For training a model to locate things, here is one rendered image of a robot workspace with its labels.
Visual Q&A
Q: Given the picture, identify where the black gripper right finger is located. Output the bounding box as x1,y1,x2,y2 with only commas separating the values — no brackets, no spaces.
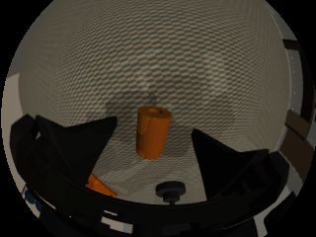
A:
191,129,270,200

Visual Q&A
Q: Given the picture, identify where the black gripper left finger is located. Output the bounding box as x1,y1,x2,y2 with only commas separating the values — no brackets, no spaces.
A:
36,115,118,186

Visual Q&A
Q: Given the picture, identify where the orange knob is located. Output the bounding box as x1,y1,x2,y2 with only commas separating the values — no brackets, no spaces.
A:
135,107,172,159

